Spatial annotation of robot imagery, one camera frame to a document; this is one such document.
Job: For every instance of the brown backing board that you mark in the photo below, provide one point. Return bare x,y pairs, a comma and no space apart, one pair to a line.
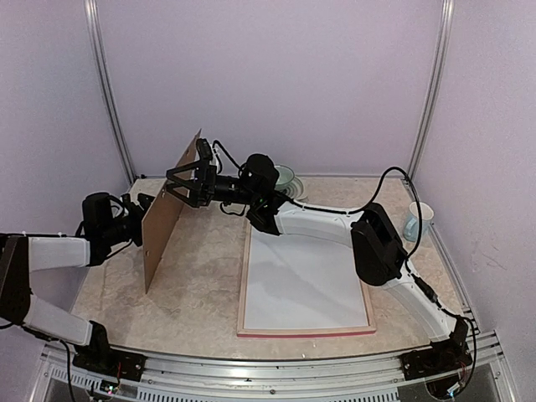
157,227

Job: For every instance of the pink wooden picture frame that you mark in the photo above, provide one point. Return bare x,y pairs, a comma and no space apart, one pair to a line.
305,331

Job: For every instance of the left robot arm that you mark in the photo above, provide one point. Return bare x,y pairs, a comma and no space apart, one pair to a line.
107,221

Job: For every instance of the aluminium front rail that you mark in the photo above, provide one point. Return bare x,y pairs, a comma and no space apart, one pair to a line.
376,377

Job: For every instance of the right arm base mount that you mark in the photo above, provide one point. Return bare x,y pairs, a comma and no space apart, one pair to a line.
438,358

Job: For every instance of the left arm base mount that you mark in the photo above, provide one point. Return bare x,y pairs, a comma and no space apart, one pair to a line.
99,357

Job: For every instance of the green ceramic bowl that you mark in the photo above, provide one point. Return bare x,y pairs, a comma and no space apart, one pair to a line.
286,175

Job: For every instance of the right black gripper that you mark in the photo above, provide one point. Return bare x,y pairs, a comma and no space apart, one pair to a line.
204,173

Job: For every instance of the canyon photo print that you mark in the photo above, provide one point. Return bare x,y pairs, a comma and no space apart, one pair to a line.
305,285

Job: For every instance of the aluminium corner post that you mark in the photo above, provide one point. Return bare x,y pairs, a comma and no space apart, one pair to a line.
99,54
433,89

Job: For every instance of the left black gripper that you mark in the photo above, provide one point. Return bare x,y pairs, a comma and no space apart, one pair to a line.
137,215

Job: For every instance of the light blue mug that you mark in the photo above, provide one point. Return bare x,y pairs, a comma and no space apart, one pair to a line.
420,216

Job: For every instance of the left aluminium corner post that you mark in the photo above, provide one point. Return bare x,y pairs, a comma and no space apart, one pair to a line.
99,54

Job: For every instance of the right aluminium corner post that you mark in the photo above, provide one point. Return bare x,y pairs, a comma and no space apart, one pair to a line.
433,89

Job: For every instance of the striped ceramic plate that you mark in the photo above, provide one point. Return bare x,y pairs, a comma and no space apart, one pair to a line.
295,189

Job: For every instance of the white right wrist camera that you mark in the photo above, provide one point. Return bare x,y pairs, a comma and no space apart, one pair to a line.
204,150

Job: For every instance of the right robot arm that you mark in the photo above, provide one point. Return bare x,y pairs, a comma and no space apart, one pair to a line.
380,258

